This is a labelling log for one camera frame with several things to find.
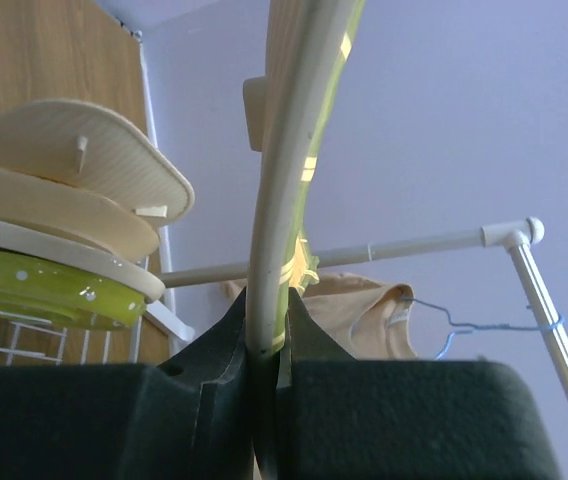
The green polka dot plate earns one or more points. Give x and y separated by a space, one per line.
46 293

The blue wire hanger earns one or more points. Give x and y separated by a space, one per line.
464 328

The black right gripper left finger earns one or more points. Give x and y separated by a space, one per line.
183 419

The white clothes rack frame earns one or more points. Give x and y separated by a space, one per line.
414 245

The bird pattern beige plate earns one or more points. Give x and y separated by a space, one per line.
74 214

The yellow woven placemat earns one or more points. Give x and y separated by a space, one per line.
307 45

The white wire dish rack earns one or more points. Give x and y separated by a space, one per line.
23 343

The beige hanging shirt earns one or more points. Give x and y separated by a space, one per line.
367 318

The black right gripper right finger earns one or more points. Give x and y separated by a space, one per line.
343 418

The cream green floral plate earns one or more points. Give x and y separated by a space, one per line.
25 241

